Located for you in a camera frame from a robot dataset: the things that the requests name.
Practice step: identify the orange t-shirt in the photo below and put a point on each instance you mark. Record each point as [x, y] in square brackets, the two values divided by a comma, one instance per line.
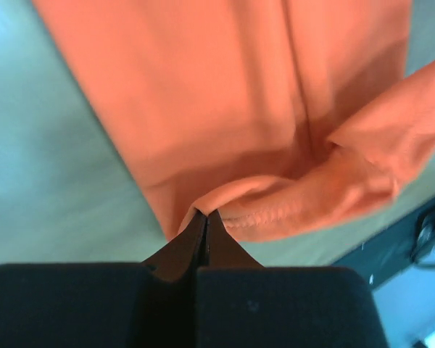
[283, 116]

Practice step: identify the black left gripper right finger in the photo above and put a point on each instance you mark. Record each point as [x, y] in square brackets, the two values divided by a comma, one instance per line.
[240, 303]

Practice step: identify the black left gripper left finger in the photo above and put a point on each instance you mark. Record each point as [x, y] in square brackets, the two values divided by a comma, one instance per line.
[89, 304]

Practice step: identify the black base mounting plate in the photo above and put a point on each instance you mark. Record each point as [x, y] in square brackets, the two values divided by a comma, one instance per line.
[389, 252]

